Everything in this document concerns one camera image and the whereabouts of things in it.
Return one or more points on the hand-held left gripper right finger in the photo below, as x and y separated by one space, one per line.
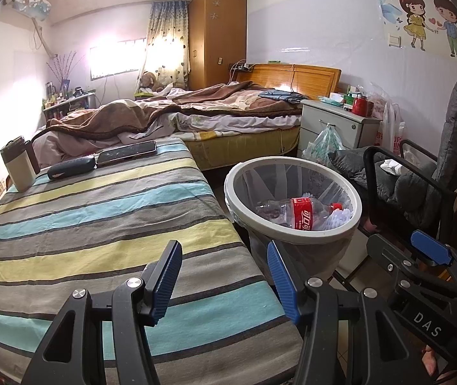
282 284

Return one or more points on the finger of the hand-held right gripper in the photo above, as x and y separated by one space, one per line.
429 246
385 252

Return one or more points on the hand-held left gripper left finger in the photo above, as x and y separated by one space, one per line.
166 284

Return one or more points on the white foam net sleeve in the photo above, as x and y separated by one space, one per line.
341 219

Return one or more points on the clear bottle with red label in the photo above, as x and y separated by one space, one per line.
304 214

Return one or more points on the white round waste bin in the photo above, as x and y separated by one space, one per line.
288 184

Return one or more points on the person's right hand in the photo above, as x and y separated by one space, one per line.
430 361

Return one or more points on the grey cushioned chair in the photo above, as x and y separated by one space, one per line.
413 184

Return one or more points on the crumpled white tissue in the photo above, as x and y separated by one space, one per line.
391 166

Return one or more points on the striped table cloth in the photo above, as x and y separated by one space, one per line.
92 228

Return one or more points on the green printed plastic bag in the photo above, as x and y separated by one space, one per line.
324 144

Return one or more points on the white red plastic bag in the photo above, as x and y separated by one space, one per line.
391 128

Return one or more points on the black smartphone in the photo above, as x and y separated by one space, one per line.
126 152

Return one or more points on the red jar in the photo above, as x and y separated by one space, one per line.
359 106

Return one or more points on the wooden bed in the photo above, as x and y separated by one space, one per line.
244 140

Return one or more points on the dark glasses case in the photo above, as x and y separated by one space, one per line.
72 167

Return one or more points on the white nightstand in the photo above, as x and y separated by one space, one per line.
316 116

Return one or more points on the green box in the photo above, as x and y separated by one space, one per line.
350 102

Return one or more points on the teal tissue pack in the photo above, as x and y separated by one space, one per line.
332 99

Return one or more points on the brown blanket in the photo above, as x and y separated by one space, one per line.
132 112

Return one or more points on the blue folded cloth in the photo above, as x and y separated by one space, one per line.
282 96

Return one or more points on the white shelf with bottles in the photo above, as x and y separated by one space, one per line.
70 106

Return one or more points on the brown teddy bear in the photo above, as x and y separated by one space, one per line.
150 82

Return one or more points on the power strip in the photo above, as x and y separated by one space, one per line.
241 66

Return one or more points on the bright window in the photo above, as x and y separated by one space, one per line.
116 58

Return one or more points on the vase of bare branches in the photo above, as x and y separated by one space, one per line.
65 72

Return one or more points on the patterned curtain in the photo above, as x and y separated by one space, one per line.
168 44

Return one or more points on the wooden wardrobe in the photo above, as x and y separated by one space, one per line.
216 36

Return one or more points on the air conditioner pipe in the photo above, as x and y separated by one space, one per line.
44 40

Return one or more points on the white light switch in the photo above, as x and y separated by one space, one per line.
393 40

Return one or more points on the cartoon couple wall sticker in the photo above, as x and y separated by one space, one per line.
415 20

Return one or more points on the blue leaf wall sticker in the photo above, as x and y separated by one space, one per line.
391 8

